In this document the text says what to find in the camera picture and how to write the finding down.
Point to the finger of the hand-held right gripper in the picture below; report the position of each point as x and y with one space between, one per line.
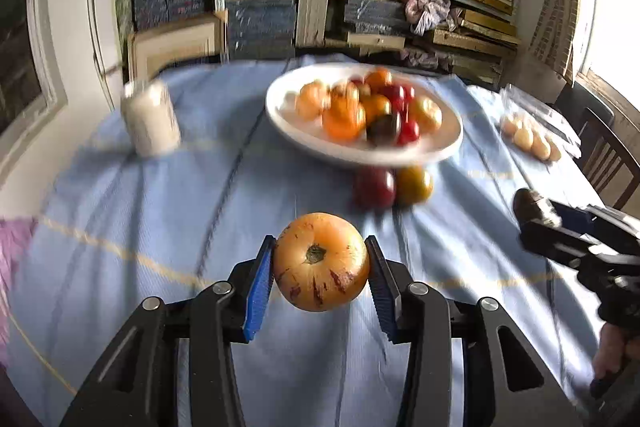
567 216
550 243

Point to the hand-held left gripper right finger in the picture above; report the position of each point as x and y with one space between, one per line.
382 297

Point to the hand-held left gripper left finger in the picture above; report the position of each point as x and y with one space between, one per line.
257 297

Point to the white plate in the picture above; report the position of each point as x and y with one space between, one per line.
300 138

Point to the plain cream pepino melon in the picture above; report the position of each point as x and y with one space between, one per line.
426 114

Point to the orange tangerine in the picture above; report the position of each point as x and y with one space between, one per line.
376 107
343 123

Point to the smooth orange fruit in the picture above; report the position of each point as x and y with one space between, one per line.
378 79

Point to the person's right hand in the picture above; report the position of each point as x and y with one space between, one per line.
612 352

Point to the dark wooden chair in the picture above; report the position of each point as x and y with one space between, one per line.
600 142

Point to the dark red tomato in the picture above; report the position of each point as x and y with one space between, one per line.
375 188

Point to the clear plastic box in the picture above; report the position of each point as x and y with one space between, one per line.
547 107

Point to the blue checked tablecloth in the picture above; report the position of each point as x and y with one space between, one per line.
175 217

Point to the yellow green tomato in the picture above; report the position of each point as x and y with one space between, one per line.
415 186

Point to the white drink can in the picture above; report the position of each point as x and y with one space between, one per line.
150 122

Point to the bright window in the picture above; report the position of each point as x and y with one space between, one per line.
617 7

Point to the pink cloth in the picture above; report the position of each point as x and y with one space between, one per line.
15 257

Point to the pink plastic bag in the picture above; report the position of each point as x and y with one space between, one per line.
427 12

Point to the stack of grey blue boxes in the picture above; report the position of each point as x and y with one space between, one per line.
260 17

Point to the aluminium sliding window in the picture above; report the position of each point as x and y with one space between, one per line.
20 67

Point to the wooden picture frame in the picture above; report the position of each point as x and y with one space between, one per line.
175 44

